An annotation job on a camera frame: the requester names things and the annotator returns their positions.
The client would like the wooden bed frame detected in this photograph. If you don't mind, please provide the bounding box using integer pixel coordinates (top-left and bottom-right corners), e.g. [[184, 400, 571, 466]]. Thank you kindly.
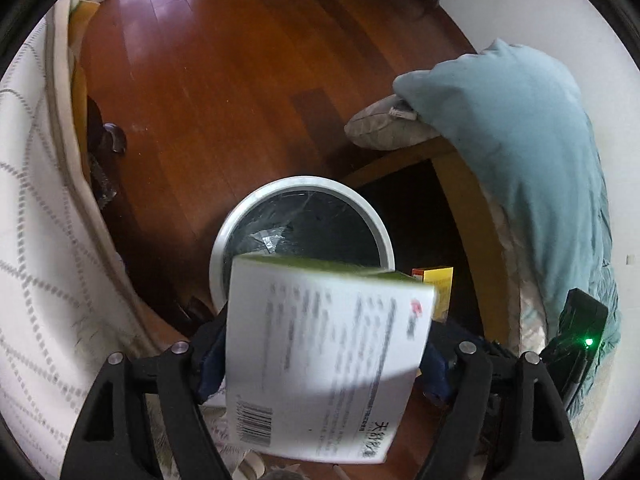
[[336, 138, 511, 346]]

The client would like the white checked floral tablecloth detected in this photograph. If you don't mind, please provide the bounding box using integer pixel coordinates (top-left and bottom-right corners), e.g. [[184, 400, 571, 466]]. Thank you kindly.
[[1, 0, 157, 479]]

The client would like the yellow small box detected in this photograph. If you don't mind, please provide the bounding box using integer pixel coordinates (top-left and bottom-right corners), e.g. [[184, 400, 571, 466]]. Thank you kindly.
[[411, 266, 454, 323]]

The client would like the white round trash bin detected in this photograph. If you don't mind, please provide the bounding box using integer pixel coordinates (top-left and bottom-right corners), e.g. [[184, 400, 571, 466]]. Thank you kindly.
[[208, 176, 395, 309]]

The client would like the teal bed quilt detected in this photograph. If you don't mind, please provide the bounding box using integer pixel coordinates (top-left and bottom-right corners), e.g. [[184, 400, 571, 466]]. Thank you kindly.
[[393, 39, 620, 417]]

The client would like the grey patterned pillow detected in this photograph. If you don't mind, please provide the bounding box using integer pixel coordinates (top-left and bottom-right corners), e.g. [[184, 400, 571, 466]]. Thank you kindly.
[[344, 94, 440, 151]]

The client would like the white medicine box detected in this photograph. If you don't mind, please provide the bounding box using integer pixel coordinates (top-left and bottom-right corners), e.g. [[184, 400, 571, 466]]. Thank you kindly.
[[226, 254, 436, 464]]

